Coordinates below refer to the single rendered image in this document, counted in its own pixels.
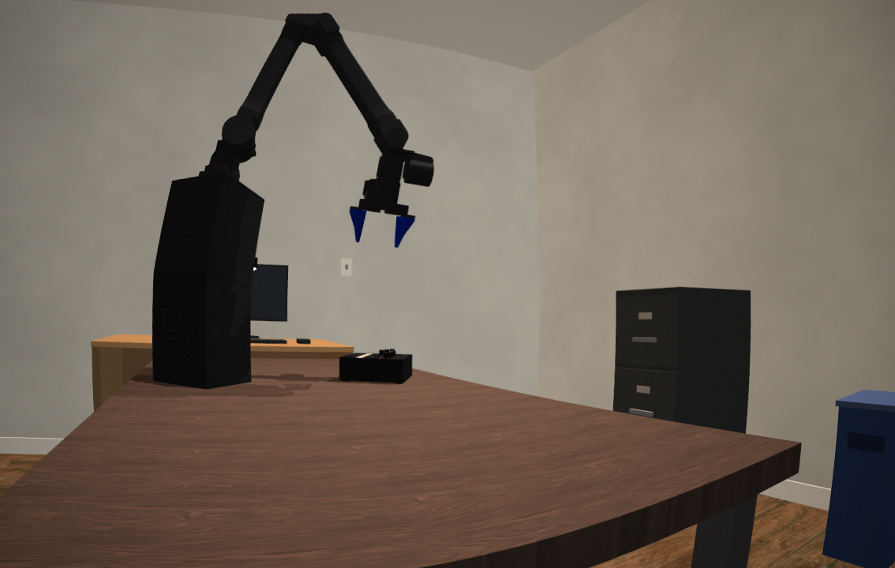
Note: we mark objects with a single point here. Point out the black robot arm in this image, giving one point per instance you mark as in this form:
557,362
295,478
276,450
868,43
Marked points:
238,133

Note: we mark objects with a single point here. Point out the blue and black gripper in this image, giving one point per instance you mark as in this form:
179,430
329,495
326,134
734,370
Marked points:
385,195

